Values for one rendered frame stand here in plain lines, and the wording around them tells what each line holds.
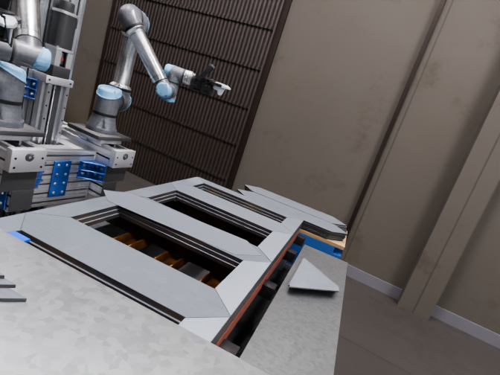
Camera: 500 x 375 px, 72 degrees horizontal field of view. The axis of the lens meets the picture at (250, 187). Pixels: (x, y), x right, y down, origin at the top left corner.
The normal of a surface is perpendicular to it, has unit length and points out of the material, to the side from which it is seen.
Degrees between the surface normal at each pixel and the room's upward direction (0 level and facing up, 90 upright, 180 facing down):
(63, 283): 0
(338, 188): 90
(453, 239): 90
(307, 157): 90
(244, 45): 90
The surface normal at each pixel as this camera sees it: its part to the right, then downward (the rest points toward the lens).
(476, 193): -0.40, 0.08
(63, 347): 0.31, -0.92
